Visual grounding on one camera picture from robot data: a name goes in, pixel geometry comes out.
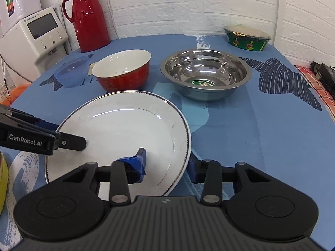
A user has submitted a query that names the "blue printed tablecloth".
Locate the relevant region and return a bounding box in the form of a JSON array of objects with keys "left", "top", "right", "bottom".
[{"left": 0, "top": 33, "right": 335, "bottom": 251}]

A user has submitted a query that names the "black power adapter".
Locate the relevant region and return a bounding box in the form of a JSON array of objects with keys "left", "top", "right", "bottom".
[{"left": 311, "top": 61, "right": 335, "bottom": 97}]

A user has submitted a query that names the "red thermos jug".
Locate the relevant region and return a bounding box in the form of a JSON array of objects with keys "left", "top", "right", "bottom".
[{"left": 62, "top": 0, "right": 111, "bottom": 53}]

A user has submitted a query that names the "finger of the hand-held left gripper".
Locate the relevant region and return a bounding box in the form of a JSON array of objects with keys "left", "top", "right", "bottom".
[
  {"left": 39, "top": 119, "right": 59, "bottom": 132},
  {"left": 54, "top": 131, "right": 87, "bottom": 152}
]

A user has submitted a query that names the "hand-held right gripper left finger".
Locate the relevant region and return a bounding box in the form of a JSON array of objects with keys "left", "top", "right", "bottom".
[{"left": 48, "top": 148, "right": 147, "bottom": 206}]

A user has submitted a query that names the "orange plastic basin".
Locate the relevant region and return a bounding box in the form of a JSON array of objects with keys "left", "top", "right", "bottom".
[{"left": 0, "top": 82, "right": 32, "bottom": 106}]

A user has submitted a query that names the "plaid cloth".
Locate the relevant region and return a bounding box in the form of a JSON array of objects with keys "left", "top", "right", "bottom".
[{"left": 294, "top": 65, "right": 335, "bottom": 123}]

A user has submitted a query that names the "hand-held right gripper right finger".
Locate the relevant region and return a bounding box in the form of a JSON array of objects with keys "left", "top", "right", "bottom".
[{"left": 188, "top": 152, "right": 282, "bottom": 205}]

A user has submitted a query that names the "yellow container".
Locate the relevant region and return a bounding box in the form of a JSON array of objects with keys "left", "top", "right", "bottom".
[{"left": 0, "top": 152, "right": 9, "bottom": 213}]

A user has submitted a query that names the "white wall pipe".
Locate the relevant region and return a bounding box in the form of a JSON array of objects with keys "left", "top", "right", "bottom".
[{"left": 274, "top": 0, "right": 282, "bottom": 45}]

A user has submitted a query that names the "green tin can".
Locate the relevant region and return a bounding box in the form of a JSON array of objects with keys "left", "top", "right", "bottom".
[{"left": 224, "top": 26, "right": 271, "bottom": 51}]

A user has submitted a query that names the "red ceramic bowl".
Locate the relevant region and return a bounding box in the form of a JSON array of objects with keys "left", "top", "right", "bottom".
[{"left": 91, "top": 49, "right": 152, "bottom": 92}]

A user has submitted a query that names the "blue plastic bowl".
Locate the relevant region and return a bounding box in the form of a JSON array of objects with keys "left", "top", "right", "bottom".
[{"left": 54, "top": 56, "right": 91, "bottom": 88}]

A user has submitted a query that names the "white water dispenser with screen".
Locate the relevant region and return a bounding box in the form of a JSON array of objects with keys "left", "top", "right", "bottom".
[{"left": 0, "top": 7, "right": 70, "bottom": 84}]

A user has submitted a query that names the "stainless steel bowl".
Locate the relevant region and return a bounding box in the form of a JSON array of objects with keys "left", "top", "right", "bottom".
[{"left": 160, "top": 49, "right": 252, "bottom": 102}]

